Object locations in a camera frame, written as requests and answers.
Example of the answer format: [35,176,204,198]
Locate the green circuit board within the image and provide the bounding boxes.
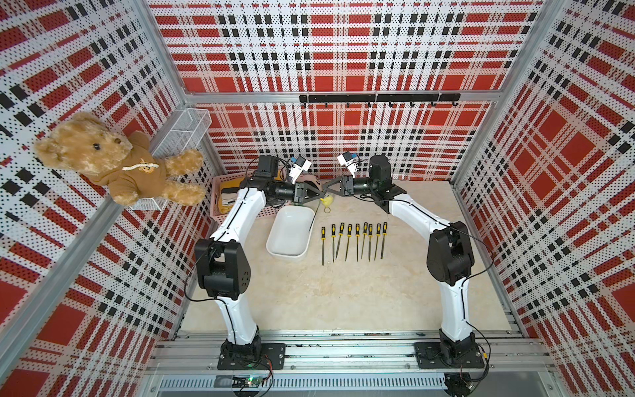
[232,375,266,389]

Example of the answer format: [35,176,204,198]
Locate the yellow round keychain toy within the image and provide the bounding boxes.
[320,195,334,213]

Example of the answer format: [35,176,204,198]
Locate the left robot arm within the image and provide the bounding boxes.
[194,155,324,361]

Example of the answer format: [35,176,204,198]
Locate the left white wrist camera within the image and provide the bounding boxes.
[287,155,312,185]

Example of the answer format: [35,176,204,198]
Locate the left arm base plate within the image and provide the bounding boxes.
[217,341,286,371]

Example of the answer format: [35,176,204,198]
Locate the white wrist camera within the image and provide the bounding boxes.
[287,155,312,185]
[337,152,360,177]

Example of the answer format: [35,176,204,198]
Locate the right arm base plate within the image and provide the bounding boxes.
[414,342,486,369]

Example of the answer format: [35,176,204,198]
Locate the brown teddy bear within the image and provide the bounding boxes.
[34,112,206,207]

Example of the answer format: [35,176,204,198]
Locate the pink plastic basket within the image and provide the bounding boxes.
[210,170,279,224]

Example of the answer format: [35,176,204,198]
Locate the aluminium mounting rail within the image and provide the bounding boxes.
[141,331,565,396]

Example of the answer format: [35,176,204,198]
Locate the pink black plush toy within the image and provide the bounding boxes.
[297,173,322,190]

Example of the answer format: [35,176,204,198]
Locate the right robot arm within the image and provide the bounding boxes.
[325,152,479,365]

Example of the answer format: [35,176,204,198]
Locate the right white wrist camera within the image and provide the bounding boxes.
[337,152,360,177]

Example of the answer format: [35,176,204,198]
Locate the clear wall-mounted basket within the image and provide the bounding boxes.
[131,109,211,211]

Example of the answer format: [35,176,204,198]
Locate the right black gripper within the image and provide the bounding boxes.
[322,174,379,198]

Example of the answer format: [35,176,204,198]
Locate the black wall hook rail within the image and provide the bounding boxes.
[299,93,461,105]

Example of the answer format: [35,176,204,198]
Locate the yellow printed folded cloth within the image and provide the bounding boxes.
[218,178,243,214]

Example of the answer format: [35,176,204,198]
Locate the white plastic storage box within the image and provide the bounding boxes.
[266,206,315,261]

